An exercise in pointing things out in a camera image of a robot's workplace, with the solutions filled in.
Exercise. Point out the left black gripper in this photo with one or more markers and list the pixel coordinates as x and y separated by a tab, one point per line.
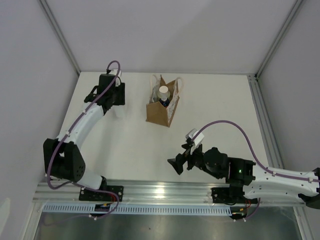
120	100

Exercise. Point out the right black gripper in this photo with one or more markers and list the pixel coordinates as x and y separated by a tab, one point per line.
180	159

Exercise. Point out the clear bottle black cap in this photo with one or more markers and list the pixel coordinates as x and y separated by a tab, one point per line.
119	111

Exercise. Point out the green bottle white cap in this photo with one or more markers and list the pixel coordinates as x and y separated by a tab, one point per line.
163	92

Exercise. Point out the orange bottle blue cap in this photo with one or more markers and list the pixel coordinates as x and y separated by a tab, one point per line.
164	101

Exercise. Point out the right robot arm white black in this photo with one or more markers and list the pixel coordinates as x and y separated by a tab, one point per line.
248	182

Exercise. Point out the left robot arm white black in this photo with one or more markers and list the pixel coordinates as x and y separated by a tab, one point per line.
62	155

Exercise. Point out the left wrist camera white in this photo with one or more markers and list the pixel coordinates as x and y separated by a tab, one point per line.
115	73

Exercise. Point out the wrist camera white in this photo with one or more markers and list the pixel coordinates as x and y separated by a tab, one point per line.
194	139
115	73

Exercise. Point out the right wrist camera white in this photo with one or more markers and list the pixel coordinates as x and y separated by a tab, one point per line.
194	139

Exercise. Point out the aluminium mounting rail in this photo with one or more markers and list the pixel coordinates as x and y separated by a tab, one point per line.
138	193

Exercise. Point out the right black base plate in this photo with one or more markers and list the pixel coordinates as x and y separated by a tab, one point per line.
241	207

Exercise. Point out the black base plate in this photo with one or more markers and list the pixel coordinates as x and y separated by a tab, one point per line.
108	198
241	207

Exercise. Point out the white slotted cable duct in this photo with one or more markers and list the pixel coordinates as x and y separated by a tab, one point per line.
138	209

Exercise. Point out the right side aluminium rail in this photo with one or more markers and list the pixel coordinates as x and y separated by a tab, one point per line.
271	146

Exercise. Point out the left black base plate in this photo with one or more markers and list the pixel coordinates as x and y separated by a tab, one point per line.
108	198

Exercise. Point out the left aluminium frame post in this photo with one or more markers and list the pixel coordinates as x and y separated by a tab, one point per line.
48	13

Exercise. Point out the aluminium frame post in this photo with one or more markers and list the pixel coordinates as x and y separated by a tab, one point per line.
48	13
281	34

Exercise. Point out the right aluminium frame post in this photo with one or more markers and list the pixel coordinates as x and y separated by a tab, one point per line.
281	34

